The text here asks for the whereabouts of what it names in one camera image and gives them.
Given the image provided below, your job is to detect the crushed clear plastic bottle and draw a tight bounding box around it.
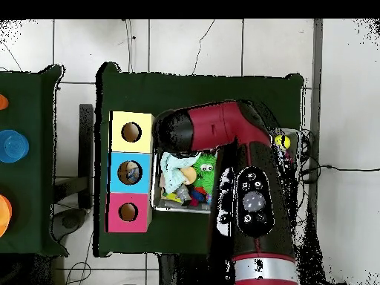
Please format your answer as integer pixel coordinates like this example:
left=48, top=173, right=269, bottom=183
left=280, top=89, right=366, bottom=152
left=125, top=166, right=141, bottom=183

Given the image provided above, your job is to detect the wooden box with three holes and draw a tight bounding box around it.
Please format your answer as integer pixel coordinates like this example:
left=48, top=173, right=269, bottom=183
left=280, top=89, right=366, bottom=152
left=105, top=111, right=157, bottom=234

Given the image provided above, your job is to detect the mint green cloth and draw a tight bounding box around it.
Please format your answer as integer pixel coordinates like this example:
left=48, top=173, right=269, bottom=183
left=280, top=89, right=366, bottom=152
left=160, top=151, right=203, bottom=194

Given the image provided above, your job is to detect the green fuzzy toy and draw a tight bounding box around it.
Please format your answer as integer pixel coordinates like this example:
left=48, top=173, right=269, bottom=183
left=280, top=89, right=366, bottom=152
left=201, top=174, right=216, bottom=194

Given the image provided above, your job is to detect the dark green table cloth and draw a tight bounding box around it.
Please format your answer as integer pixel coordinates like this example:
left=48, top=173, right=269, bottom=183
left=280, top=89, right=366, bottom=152
left=94, top=62, right=305, bottom=263
left=0, top=65, right=69, bottom=257

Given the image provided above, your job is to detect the yellow ball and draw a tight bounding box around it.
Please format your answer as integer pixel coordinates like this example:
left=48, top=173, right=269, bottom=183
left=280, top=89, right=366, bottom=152
left=274, top=134, right=291, bottom=150

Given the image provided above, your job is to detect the black flat panel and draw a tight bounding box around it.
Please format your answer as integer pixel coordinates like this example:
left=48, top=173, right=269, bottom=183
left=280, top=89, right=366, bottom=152
left=78, top=103, right=95, bottom=210

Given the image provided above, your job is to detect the blue plastic cup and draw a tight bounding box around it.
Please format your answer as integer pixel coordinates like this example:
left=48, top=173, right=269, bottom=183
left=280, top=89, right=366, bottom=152
left=0, top=129, right=30, bottom=164

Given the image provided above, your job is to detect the shallow wire mesh bin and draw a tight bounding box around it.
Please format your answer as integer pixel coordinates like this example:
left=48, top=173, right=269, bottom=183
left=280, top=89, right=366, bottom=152
left=150, top=127, right=300, bottom=215

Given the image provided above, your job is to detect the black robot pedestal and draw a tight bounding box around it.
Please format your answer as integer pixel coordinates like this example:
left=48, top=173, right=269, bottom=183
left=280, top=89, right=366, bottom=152
left=158, top=254, right=214, bottom=285

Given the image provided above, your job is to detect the black power cable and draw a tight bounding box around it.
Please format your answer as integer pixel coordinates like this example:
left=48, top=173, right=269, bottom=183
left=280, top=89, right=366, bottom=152
left=299, top=164, right=380, bottom=184

